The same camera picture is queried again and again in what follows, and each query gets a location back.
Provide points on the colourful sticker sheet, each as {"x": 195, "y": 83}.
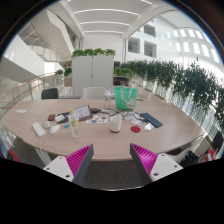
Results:
{"x": 98, "y": 119}

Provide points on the green tote bag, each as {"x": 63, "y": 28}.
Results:
{"x": 125, "y": 97}

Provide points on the white chair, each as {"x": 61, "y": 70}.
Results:
{"x": 93, "y": 93}

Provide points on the white computer mouse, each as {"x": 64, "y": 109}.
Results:
{"x": 54, "y": 129}

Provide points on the white small packet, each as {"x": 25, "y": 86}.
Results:
{"x": 148, "y": 127}

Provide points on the red round coaster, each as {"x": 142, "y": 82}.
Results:
{"x": 135, "y": 129}

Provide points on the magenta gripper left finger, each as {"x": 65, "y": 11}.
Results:
{"x": 72, "y": 167}

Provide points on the clear plastic water bottle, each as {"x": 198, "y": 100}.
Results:
{"x": 73, "y": 119}

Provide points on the clear bottle behind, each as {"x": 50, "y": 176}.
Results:
{"x": 108, "y": 96}

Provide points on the black office chair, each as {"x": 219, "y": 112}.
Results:
{"x": 51, "y": 93}

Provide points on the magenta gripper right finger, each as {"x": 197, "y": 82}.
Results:
{"x": 150, "y": 166}

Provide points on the white cabinet with plants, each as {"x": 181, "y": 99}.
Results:
{"x": 91, "y": 69}

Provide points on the dark blue smartphone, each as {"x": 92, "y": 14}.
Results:
{"x": 151, "y": 120}

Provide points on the red black phone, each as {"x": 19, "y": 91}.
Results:
{"x": 51, "y": 117}

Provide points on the black wallet with card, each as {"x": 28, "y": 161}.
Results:
{"x": 62, "y": 118}

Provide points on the green hedge planter row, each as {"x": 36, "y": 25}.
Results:
{"x": 193, "y": 82}

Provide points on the white note pad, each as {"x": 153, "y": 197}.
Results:
{"x": 21, "y": 111}

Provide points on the white paper cup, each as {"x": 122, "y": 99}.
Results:
{"x": 115, "y": 123}

